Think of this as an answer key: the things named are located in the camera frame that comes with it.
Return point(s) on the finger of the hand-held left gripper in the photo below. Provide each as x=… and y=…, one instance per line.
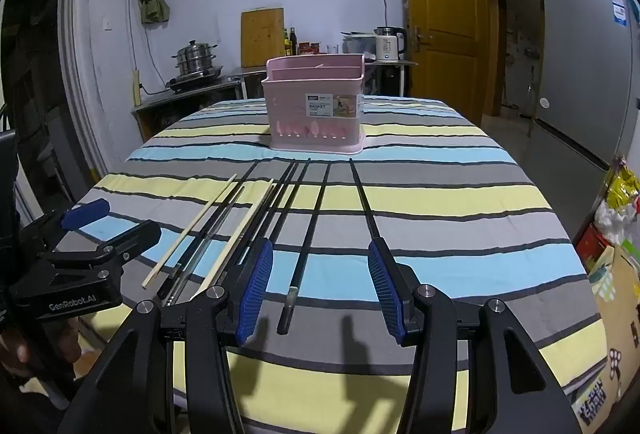
x=85, y=214
x=135, y=239

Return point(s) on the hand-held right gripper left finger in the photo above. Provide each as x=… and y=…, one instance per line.
x=255, y=294

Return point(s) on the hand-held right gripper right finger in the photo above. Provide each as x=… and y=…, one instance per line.
x=387, y=294

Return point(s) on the light wooden chopstick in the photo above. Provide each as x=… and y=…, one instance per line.
x=190, y=230
x=240, y=234

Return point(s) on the grey metal chopstick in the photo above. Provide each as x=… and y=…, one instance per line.
x=207, y=246

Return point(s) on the black chopstick with pale band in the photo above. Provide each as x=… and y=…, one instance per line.
x=307, y=244

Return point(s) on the pink plastic utensil basket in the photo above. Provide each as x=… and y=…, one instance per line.
x=312, y=104

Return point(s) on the person's left hand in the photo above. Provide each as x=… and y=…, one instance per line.
x=20, y=351

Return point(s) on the striped tablecloth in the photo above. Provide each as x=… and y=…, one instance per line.
x=450, y=224

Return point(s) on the low dark side table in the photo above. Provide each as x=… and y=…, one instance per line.
x=170, y=109

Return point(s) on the yellowish power strip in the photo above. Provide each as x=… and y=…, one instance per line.
x=136, y=89

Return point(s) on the black gas stove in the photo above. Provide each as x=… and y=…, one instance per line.
x=192, y=81

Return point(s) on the stainless steel steamer pot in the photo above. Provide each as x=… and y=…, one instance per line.
x=195, y=59

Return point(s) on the red box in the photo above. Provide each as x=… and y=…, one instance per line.
x=592, y=246

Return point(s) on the stainless steel work table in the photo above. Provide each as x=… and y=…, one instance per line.
x=390, y=69

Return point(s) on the brown cardboard box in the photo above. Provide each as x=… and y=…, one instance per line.
x=620, y=314

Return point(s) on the wooden cutting board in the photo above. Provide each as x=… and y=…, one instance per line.
x=262, y=39

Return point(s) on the white plastic bag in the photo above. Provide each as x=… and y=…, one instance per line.
x=615, y=221

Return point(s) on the yellow oil bottle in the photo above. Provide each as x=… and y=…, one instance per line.
x=287, y=45

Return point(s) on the white electric kettle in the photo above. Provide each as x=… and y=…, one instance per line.
x=390, y=45

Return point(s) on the red lidded jar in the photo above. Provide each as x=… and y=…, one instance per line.
x=315, y=48
x=304, y=49

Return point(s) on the clear plastic lidded container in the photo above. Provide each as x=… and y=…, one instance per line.
x=359, y=45

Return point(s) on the clear drinking glass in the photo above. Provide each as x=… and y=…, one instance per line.
x=332, y=49

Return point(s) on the yellow snack bag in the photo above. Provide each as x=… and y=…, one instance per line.
x=625, y=186

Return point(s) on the yellow wooden door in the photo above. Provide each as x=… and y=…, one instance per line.
x=445, y=14

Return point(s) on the grey refrigerator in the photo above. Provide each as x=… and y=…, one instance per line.
x=580, y=64

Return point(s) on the white arched door frame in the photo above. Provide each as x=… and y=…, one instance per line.
x=80, y=39

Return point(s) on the white wall switch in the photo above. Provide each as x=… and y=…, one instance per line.
x=107, y=24

